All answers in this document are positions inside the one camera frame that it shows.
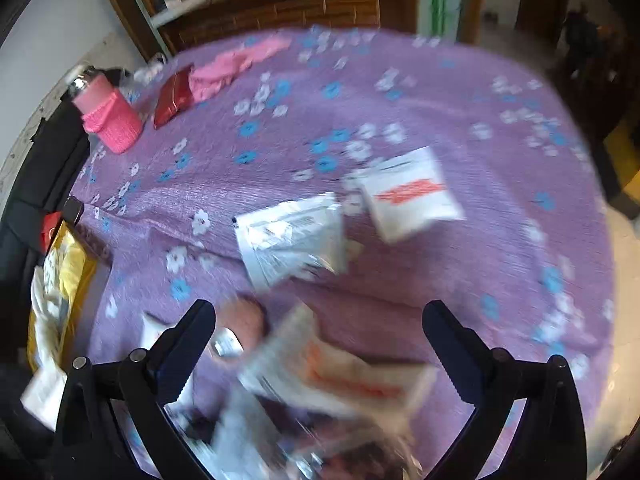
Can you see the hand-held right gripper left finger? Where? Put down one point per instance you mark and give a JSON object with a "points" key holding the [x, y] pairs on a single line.
{"points": [[180, 360]]}

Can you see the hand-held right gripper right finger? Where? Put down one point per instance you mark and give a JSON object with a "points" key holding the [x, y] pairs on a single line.
{"points": [[457, 355]]}

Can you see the white packet with orange print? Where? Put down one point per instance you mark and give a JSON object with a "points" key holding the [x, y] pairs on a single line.
{"points": [[340, 375]]}

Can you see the small white packet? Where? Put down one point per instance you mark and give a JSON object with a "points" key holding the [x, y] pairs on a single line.
{"points": [[155, 330]]}

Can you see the round brown object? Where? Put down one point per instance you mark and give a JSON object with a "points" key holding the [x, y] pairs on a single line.
{"points": [[245, 320]]}

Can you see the purple floral bedsheet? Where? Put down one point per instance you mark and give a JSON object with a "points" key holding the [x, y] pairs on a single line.
{"points": [[450, 270]]}

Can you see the white cloth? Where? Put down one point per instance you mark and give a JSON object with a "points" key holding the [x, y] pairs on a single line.
{"points": [[45, 340]]}

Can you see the yellow bag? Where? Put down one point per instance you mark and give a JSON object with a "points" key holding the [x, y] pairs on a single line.
{"points": [[67, 265]]}

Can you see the white packet with grey print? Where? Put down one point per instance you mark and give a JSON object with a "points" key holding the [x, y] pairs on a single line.
{"points": [[290, 242]]}

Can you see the white packet with red print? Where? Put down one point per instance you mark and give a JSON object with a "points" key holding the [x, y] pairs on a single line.
{"points": [[410, 195]]}

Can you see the black bag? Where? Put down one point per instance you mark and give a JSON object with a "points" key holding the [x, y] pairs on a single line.
{"points": [[40, 160]]}

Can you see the pink knitted sleeve bottle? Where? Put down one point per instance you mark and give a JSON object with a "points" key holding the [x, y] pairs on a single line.
{"points": [[107, 115]]}

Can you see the pink cloth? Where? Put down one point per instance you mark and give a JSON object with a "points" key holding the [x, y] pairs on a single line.
{"points": [[235, 65]]}

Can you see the dark coat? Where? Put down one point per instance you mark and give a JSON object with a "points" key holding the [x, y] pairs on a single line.
{"points": [[582, 42]]}

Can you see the wooden counter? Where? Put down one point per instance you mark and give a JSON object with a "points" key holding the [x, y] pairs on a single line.
{"points": [[280, 5]]}

